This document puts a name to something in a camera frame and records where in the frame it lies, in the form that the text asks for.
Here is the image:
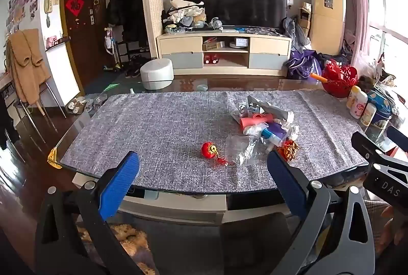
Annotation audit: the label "yellow table corner guard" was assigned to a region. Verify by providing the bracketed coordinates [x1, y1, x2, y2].
[47, 149, 62, 170]

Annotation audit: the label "red openwork basket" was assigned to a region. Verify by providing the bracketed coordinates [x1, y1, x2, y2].
[321, 59, 359, 98]

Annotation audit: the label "pink ribbed tube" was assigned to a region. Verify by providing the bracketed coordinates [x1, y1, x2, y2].
[239, 113, 275, 132]

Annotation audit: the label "clear plastic wrapper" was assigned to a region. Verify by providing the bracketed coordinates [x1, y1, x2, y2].
[230, 102, 256, 122]
[225, 134, 266, 166]

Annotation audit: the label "window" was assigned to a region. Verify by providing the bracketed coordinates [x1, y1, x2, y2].
[363, 0, 408, 78]

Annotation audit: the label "tan coat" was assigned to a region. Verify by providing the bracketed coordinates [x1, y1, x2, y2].
[6, 29, 52, 105]

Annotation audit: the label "beige folding screen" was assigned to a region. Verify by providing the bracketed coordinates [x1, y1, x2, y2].
[140, 0, 164, 60]

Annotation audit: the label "brown wooden door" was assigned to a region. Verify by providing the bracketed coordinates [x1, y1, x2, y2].
[59, 0, 117, 97]

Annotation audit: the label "dark hanging coats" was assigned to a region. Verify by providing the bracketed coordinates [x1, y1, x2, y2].
[106, 0, 147, 40]

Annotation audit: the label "red gold ornament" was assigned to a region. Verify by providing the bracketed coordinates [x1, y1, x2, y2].
[277, 139, 300, 161]

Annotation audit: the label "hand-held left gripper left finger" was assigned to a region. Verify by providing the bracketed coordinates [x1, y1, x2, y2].
[34, 151, 150, 275]

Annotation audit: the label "red diamond door decoration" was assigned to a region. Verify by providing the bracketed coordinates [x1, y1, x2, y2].
[65, 0, 85, 19]

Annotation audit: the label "white bottle yellow cap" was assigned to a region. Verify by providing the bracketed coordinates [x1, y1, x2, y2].
[346, 86, 362, 110]

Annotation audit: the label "dark shoes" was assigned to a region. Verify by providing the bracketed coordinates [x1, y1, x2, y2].
[124, 53, 150, 79]

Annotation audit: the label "white bottle pink label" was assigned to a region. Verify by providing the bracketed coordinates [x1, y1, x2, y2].
[350, 93, 368, 119]

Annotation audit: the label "grey woven table mat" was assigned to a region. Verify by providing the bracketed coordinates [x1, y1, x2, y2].
[60, 89, 368, 194]

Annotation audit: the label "pile of clothes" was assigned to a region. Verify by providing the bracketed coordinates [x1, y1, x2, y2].
[162, 0, 206, 35]

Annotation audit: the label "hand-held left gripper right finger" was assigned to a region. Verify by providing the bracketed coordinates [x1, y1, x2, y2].
[266, 150, 376, 275]

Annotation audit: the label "white round stool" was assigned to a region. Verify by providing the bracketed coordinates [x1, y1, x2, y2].
[139, 60, 175, 91]

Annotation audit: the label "brown furry object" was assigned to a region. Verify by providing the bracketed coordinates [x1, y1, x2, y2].
[357, 75, 377, 94]

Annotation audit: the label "brown plush toy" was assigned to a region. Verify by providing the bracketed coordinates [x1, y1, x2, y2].
[76, 224, 154, 275]

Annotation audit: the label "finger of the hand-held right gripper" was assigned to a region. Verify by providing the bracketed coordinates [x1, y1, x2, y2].
[386, 126, 408, 154]
[351, 131, 388, 165]

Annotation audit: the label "white green printed wrapper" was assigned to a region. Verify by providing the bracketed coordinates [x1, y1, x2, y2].
[247, 95, 294, 125]

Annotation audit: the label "child scooter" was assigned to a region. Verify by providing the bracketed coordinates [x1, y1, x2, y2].
[102, 27, 123, 71]

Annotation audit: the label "person's right hand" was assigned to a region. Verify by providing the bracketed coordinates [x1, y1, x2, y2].
[381, 203, 408, 255]

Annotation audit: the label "white board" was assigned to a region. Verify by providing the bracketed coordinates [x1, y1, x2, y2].
[46, 37, 82, 106]

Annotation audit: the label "white bottle orange label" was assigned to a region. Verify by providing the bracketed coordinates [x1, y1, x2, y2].
[360, 103, 377, 127]

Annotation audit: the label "cardboard box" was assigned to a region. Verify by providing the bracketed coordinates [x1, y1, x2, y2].
[298, 2, 313, 40]

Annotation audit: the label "metal frame chair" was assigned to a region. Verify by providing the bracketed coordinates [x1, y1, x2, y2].
[5, 36, 67, 145]

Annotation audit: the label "beige grey television cabinet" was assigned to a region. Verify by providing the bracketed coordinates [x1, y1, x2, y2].
[156, 28, 292, 77]

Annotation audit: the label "black flat television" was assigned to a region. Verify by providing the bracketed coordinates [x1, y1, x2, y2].
[203, 0, 287, 29]

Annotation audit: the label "purple bag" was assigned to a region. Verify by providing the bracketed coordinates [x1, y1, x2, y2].
[285, 50, 322, 81]

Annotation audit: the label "pink curtain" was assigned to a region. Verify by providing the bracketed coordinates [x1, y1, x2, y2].
[338, 0, 370, 62]

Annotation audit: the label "light floor slippers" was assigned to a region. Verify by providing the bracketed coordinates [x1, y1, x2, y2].
[65, 96, 103, 114]

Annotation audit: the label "blue carton box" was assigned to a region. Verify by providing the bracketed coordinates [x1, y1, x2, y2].
[366, 91, 392, 113]

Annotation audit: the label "grey plastic bag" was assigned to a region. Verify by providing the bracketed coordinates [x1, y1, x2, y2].
[280, 15, 311, 52]

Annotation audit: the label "blue purple tube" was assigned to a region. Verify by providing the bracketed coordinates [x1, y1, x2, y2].
[261, 122, 289, 146]

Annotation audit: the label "flat tan box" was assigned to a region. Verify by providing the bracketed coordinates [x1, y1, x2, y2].
[202, 39, 224, 52]

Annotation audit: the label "blue round tin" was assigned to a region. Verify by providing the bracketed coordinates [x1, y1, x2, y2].
[370, 109, 393, 130]

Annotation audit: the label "clear plastic bag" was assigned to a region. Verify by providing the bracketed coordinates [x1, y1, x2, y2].
[354, 52, 383, 84]

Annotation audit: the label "red lantern ornament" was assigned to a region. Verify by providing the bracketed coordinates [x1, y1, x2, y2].
[201, 142, 229, 167]

